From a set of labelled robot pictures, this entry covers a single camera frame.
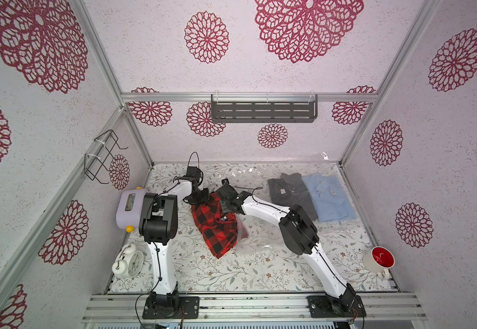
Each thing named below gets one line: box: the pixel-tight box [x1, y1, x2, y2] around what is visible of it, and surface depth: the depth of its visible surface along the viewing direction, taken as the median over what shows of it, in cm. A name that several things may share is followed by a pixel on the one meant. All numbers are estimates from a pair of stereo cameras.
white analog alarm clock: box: [111, 243, 144, 279], surface depth 77 cm
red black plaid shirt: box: [190, 192, 238, 260], surface depth 94 cm
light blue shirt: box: [301, 172, 358, 223], surface depth 104 cm
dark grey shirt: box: [267, 172, 318, 221], surface depth 108 cm
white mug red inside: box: [362, 246, 396, 281], surface depth 81 cm
